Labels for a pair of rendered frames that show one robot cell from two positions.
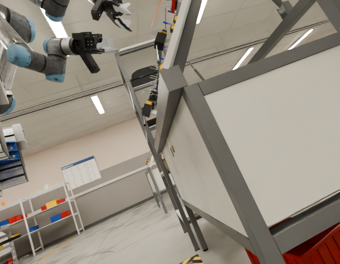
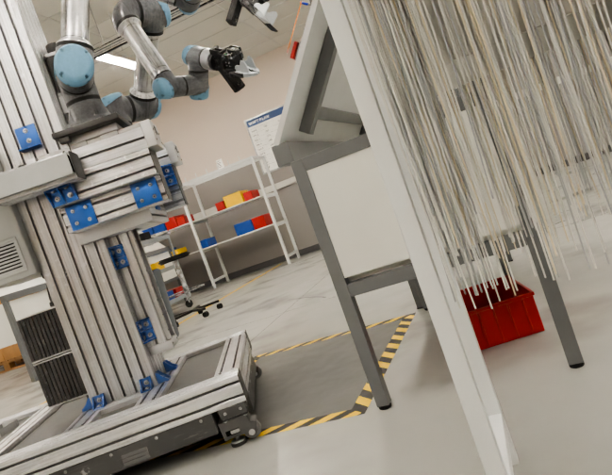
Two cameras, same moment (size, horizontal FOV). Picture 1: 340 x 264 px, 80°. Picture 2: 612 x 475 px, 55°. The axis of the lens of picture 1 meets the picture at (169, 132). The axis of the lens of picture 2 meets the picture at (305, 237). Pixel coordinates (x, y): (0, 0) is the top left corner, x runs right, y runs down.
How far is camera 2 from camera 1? 1.42 m
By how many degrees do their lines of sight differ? 33
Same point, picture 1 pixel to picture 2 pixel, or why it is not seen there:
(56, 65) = (198, 84)
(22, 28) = (156, 19)
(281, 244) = (352, 290)
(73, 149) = (266, 77)
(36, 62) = (179, 91)
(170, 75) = (279, 152)
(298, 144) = (383, 218)
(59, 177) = (243, 142)
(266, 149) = (354, 220)
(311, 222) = (379, 279)
